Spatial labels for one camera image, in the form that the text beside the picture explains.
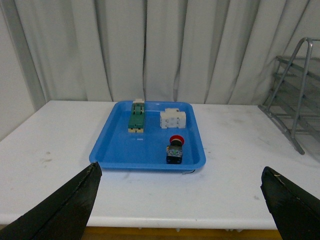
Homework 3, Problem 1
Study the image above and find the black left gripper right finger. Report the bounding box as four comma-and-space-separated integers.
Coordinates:
260, 166, 320, 240

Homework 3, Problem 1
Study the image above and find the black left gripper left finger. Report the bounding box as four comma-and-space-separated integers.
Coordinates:
0, 162, 102, 240

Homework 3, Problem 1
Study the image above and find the red emergency stop button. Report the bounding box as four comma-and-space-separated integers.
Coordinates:
166, 134, 185, 165

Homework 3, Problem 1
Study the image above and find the silver mesh three-tier rack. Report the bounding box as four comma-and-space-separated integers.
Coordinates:
258, 37, 320, 155

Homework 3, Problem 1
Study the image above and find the blue plastic tray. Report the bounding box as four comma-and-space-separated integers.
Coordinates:
89, 100, 206, 172

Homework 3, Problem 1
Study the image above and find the green terminal block component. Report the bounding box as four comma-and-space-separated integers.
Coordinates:
127, 99, 145, 133

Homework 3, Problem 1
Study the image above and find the white relay module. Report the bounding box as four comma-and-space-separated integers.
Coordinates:
160, 108, 187, 129

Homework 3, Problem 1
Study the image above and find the white curtain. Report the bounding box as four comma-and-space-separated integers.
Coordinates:
0, 0, 320, 109

